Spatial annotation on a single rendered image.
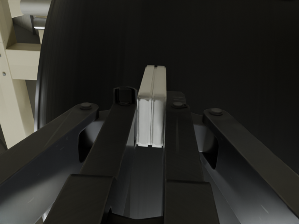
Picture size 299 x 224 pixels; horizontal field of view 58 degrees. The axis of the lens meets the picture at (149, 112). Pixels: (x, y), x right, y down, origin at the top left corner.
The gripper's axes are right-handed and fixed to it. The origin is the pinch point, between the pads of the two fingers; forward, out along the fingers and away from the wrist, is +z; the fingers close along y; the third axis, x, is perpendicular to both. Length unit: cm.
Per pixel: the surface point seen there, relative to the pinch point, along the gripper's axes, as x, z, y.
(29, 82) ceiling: -188, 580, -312
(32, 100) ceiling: -200, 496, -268
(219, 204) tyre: -9.2, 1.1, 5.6
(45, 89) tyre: -1.7, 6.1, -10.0
